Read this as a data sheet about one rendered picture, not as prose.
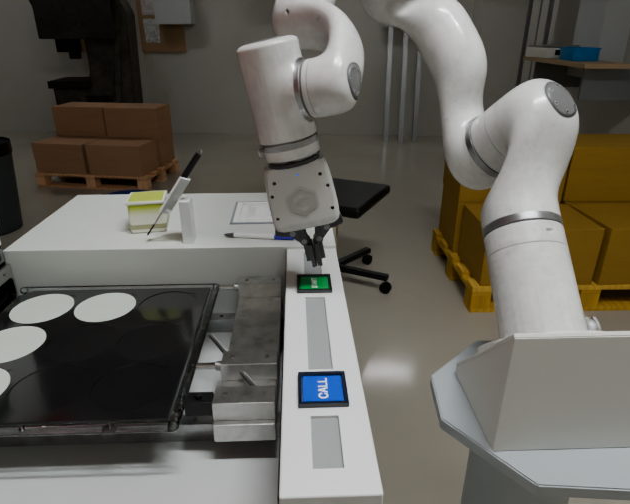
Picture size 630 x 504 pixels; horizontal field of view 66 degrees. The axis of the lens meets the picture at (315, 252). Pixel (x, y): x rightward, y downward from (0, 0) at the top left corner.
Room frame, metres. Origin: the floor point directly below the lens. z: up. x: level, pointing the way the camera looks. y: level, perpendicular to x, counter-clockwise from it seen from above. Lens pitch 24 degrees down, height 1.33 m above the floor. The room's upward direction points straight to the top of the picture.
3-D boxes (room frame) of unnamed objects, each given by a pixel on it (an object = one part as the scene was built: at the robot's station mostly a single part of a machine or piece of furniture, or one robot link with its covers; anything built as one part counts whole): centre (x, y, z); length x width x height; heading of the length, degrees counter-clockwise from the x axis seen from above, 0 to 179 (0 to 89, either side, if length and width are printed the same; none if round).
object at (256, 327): (0.66, 0.10, 0.87); 0.36 x 0.08 x 0.03; 2
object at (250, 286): (0.83, 0.10, 0.89); 0.08 x 0.03 x 0.03; 92
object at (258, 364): (0.58, 0.09, 0.89); 0.08 x 0.03 x 0.03; 92
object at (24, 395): (0.63, 0.36, 0.90); 0.34 x 0.34 x 0.01; 2
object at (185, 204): (0.88, 0.26, 1.03); 0.06 x 0.04 x 0.13; 92
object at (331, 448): (0.58, 0.00, 0.89); 0.55 x 0.09 x 0.14; 2
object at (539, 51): (4.51, -2.05, 1.20); 0.40 x 0.38 x 0.10; 176
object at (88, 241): (1.02, 0.28, 0.89); 0.62 x 0.35 x 0.14; 92
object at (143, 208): (0.96, 0.34, 1.00); 0.07 x 0.07 x 0.07; 11
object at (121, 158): (4.83, 2.05, 0.35); 1.18 x 0.84 x 0.69; 87
